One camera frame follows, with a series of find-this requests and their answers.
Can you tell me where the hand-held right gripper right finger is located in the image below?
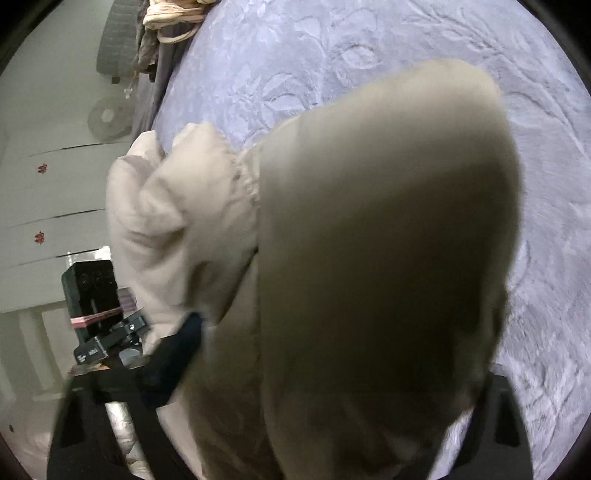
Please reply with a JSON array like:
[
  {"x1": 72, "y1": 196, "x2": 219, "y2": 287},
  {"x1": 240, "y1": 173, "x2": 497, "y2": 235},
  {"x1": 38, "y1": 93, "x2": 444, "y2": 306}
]
[{"x1": 455, "y1": 364, "x2": 534, "y2": 480}]

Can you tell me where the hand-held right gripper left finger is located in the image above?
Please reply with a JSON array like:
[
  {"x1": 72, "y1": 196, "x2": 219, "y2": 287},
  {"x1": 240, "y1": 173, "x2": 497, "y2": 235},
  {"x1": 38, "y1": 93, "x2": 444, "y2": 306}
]
[{"x1": 46, "y1": 313, "x2": 205, "y2": 480}]

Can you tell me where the beige jacket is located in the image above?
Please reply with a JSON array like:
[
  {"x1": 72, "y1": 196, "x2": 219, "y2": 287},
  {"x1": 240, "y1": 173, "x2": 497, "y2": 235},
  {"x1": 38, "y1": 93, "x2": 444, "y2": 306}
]
[{"x1": 105, "y1": 59, "x2": 529, "y2": 480}]

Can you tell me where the purple striped box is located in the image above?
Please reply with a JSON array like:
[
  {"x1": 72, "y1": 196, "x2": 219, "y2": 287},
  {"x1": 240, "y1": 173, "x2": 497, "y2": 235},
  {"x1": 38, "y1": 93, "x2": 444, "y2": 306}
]
[{"x1": 117, "y1": 287, "x2": 140, "y2": 315}]

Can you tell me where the silver plastic bag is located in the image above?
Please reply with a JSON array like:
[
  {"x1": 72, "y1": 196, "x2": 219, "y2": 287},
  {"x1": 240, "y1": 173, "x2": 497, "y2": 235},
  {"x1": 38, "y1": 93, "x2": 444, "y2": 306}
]
[{"x1": 104, "y1": 401, "x2": 155, "y2": 480}]

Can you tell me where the wardrobe with red decals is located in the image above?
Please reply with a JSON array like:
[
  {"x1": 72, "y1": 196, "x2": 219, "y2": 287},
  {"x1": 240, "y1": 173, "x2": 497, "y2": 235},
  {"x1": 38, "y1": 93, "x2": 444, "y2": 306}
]
[{"x1": 0, "y1": 69, "x2": 139, "y2": 315}]

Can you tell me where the round electric fan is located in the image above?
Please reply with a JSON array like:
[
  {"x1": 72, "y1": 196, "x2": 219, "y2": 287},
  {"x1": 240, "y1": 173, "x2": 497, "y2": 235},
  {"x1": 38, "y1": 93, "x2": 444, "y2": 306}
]
[{"x1": 88, "y1": 97, "x2": 134, "y2": 143}]

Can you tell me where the grey brown cloth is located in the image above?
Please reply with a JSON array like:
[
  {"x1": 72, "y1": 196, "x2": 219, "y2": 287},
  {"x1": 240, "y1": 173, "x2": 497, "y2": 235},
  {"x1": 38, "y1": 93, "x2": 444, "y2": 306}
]
[{"x1": 133, "y1": 25, "x2": 163, "y2": 81}]

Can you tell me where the beige striped blanket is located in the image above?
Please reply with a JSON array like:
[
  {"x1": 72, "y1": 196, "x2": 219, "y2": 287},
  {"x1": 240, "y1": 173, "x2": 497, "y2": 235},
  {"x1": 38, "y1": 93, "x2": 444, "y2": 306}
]
[{"x1": 142, "y1": 0, "x2": 215, "y2": 44}]

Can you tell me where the purple embossed blanket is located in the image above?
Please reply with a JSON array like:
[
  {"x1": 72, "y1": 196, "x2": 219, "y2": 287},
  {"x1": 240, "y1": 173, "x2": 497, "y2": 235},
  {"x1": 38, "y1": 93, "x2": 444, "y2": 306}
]
[{"x1": 134, "y1": 0, "x2": 591, "y2": 480}]

